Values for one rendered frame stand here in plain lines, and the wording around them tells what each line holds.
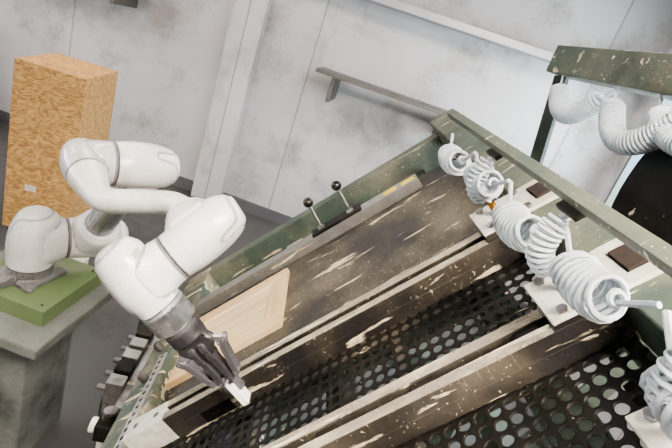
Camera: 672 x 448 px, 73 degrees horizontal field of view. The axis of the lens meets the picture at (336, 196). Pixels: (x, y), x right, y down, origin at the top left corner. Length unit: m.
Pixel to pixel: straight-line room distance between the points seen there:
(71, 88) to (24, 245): 1.59
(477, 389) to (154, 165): 1.05
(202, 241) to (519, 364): 0.59
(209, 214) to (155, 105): 4.13
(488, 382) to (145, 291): 0.62
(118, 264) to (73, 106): 2.48
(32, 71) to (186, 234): 2.60
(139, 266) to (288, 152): 3.71
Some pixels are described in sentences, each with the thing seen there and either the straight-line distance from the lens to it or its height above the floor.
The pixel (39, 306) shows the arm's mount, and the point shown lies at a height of 0.81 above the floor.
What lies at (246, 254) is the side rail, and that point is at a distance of 1.93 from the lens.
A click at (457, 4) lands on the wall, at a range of 4.33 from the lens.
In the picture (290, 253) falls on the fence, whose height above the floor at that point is 1.23.
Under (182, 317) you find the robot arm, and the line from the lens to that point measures 0.96.
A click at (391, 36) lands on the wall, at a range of 4.30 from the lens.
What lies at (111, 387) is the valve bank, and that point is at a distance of 1.72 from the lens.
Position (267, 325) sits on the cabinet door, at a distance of 1.36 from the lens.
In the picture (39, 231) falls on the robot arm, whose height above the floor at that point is 1.04.
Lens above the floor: 1.99
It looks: 19 degrees down
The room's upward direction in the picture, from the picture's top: 19 degrees clockwise
